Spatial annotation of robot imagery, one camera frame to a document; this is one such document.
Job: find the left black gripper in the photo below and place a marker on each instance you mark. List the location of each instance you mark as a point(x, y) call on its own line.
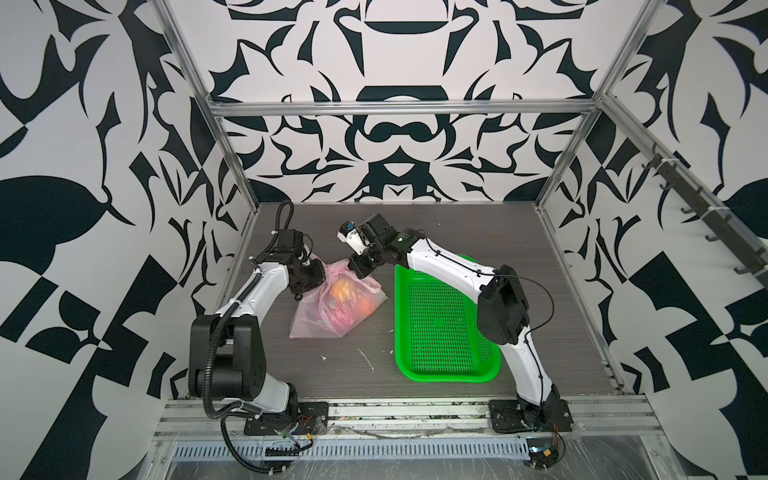
point(318, 277)

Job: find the green plastic basket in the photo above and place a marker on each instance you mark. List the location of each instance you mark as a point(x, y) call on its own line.
point(436, 339)

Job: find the pink plastic bag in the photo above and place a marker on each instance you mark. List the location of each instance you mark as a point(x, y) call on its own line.
point(338, 305)

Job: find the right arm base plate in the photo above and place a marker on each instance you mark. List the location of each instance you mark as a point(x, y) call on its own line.
point(517, 416)

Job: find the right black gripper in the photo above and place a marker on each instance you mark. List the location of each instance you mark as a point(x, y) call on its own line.
point(357, 267)

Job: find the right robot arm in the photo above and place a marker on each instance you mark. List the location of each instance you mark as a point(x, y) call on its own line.
point(502, 310)

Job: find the small circuit board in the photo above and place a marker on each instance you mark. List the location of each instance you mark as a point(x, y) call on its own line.
point(545, 453)

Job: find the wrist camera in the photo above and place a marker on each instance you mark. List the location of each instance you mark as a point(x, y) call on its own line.
point(290, 241)
point(374, 231)

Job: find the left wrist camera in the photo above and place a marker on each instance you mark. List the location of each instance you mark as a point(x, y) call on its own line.
point(290, 241)

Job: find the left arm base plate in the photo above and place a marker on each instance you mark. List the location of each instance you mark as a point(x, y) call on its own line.
point(298, 419)

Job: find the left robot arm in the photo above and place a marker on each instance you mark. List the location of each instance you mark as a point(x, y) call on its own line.
point(227, 361)

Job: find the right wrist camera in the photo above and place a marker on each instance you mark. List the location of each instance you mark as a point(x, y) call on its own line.
point(374, 231)

